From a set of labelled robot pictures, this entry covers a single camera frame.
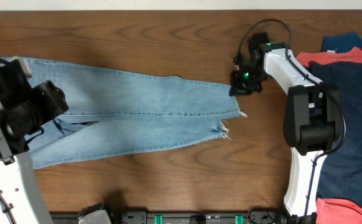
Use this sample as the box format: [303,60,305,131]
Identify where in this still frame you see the light blue denim jeans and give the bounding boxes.
[25,58,242,169]

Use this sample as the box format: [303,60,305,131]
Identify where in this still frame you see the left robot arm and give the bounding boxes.
[0,57,68,223]

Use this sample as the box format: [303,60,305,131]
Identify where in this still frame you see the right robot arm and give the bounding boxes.
[230,32,345,221]

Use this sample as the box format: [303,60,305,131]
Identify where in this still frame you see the teal blue garment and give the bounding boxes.
[322,32,362,53]

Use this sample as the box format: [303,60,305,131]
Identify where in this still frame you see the red orange garment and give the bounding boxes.
[296,47,362,67]

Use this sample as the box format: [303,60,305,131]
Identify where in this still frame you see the dark navy blue garment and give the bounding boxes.
[309,62,362,208]

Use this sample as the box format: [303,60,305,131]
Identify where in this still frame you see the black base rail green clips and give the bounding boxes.
[50,210,289,224]

